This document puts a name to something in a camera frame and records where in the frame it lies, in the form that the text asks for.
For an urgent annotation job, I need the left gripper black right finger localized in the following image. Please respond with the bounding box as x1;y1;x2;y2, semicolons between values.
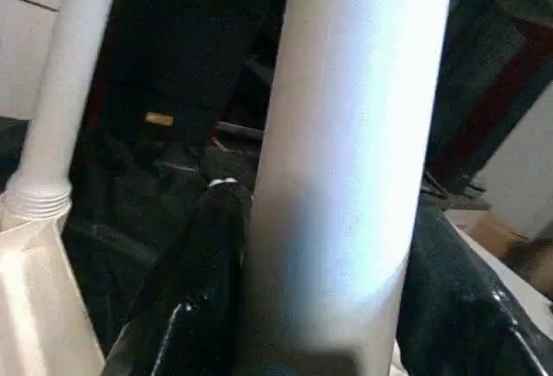
394;204;553;376

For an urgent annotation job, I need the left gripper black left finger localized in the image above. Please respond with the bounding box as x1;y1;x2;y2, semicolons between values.
102;178;255;376

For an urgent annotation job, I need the white plastic table top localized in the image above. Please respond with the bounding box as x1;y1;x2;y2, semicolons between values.
0;194;108;376

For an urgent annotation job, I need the white plastic table leg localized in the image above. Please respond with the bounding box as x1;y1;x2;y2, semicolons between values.
1;0;125;222
234;0;458;376

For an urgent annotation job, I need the black mat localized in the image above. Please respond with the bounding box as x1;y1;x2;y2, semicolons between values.
0;116;277;351

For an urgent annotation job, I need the black metal bar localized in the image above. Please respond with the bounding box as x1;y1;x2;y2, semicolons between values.
214;119;265;140

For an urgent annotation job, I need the small yellow label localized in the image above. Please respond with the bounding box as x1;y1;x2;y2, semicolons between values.
144;111;175;128

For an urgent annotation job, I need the white glass-door cabinet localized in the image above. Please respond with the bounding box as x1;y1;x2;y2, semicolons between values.
0;0;70;123

